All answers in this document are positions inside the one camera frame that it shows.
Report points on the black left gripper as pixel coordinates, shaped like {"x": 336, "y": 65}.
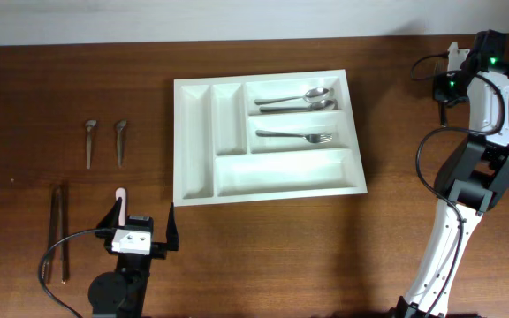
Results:
{"x": 159, "y": 249}

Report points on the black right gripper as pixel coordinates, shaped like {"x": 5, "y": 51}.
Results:
{"x": 438, "y": 92}

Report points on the large steel spoon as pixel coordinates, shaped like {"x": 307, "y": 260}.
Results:
{"x": 312, "y": 95}
{"x": 314, "y": 106}

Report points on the steel fork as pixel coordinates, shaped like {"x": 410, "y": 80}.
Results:
{"x": 439, "y": 92}
{"x": 314, "y": 138}

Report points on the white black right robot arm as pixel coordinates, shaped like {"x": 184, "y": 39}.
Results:
{"x": 474, "y": 177}

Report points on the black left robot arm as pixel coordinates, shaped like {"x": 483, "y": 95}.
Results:
{"x": 121, "y": 292}

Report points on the small metal spoon right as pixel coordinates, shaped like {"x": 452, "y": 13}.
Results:
{"x": 120, "y": 126}

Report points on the small metal spoon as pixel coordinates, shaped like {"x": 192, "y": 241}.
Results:
{"x": 120, "y": 126}
{"x": 89, "y": 125}

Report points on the small metal spoon left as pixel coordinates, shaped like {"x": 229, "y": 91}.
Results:
{"x": 89, "y": 125}

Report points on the white plastic cutlery tray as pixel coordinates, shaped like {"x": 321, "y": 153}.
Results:
{"x": 264, "y": 137}

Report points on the pink handled utensil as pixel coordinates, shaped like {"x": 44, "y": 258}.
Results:
{"x": 121, "y": 196}

